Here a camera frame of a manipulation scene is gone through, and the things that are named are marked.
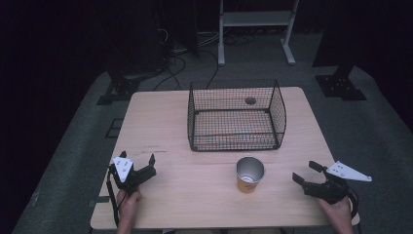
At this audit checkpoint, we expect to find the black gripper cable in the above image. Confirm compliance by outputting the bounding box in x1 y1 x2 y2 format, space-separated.
105 166 121 227
346 187 360 219

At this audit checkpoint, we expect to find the black stand base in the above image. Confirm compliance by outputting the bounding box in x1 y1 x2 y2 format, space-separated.
95 69 141 106
314 63 368 102

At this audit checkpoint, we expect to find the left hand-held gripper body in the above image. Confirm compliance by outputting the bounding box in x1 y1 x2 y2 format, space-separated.
107 157 158 197

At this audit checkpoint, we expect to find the black floor cable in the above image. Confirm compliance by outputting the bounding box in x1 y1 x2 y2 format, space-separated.
152 55 188 93
198 48 220 91

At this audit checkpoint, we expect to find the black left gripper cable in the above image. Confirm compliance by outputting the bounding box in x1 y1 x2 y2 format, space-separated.
105 166 121 227

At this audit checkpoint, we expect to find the metal cup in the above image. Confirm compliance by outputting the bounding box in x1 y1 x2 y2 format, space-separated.
236 156 266 195

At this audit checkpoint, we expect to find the person's right hand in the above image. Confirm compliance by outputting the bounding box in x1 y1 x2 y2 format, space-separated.
316 195 355 227

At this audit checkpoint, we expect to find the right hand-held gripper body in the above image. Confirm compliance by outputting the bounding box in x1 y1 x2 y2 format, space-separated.
301 160 373 206

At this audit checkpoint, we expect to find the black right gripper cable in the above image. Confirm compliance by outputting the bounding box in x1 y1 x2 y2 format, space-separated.
346 187 360 219

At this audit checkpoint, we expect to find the white metal stand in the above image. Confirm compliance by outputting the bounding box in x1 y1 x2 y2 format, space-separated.
217 0 300 67

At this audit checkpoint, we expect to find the black wire mesh basket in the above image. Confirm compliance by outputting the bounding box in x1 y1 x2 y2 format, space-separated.
186 78 287 153

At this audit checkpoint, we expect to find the person's left hand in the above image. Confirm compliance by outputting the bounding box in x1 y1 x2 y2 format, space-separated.
115 188 143 221

